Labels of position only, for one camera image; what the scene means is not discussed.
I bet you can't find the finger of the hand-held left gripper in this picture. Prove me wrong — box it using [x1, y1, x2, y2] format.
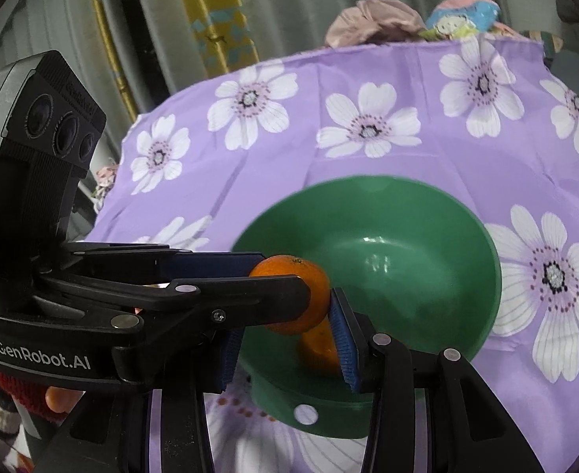
[65, 241, 267, 283]
[40, 275, 311, 386]

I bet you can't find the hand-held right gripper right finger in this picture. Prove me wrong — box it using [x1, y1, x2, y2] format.
[330, 287, 549, 473]

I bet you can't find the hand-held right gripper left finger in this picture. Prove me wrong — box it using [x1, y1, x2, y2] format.
[33, 328, 244, 473]

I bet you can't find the orange mandarin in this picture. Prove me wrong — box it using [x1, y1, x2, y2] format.
[248, 254, 331, 335]

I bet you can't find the green plastic bowl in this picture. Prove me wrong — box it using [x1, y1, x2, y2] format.
[230, 175, 502, 440]

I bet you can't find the pink patterned cloth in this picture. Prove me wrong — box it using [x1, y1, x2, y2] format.
[92, 164, 119, 212]

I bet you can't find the gold curved rod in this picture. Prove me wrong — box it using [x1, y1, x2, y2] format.
[84, 0, 140, 117]

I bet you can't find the purple floral cloth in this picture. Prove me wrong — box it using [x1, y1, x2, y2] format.
[92, 34, 579, 473]

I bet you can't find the yellow patterned curtain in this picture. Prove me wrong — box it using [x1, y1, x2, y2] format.
[171, 0, 257, 78]

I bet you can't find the grey curtain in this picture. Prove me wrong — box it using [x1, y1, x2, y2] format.
[4, 0, 559, 109]

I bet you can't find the crumpled pink cloth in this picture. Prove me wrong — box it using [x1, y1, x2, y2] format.
[325, 0, 428, 48]

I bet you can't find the cartoon print cushion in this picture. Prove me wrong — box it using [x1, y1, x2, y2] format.
[419, 0, 502, 43]

